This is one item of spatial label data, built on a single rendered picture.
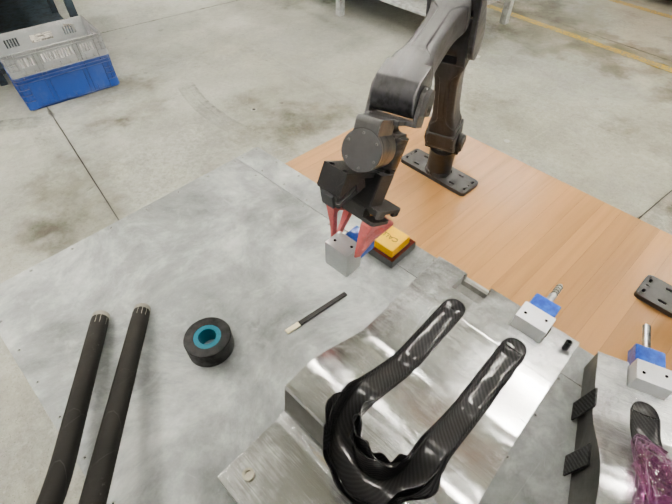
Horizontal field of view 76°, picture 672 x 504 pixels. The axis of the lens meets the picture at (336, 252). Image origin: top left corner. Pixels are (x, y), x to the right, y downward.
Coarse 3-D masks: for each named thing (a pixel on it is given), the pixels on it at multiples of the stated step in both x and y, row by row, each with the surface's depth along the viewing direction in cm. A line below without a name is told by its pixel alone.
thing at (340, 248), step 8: (352, 232) 74; (328, 240) 71; (336, 240) 71; (344, 240) 71; (352, 240) 71; (328, 248) 71; (336, 248) 70; (344, 248) 70; (352, 248) 70; (368, 248) 74; (328, 256) 73; (336, 256) 71; (344, 256) 69; (352, 256) 70; (360, 256) 72; (328, 264) 75; (336, 264) 73; (344, 264) 71; (352, 264) 72; (344, 272) 72; (352, 272) 73
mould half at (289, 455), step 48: (432, 288) 74; (384, 336) 68; (480, 336) 68; (288, 384) 58; (336, 384) 57; (432, 384) 62; (528, 384) 62; (288, 432) 60; (384, 432) 53; (480, 432) 57; (240, 480) 56; (288, 480) 56; (480, 480) 50
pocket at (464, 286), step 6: (462, 276) 76; (456, 282) 75; (462, 282) 77; (468, 282) 76; (456, 288) 77; (462, 288) 77; (468, 288) 77; (474, 288) 76; (480, 288) 76; (468, 294) 76; (474, 294) 76; (480, 294) 76; (486, 294) 75; (474, 300) 75; (480, 300) 75
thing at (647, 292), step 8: (648, 280) 85; (656, 280) 85; (640, 288) 84; (648, 288) 84; (656, 288) 84; (664, 288) 84; (640, 296) 83; (648, 296) 83; (656, 296) 83; (664, 296) 83; (648, 304) 82; (656, 304) 81; (664, 304) 81; (664, 312) 81
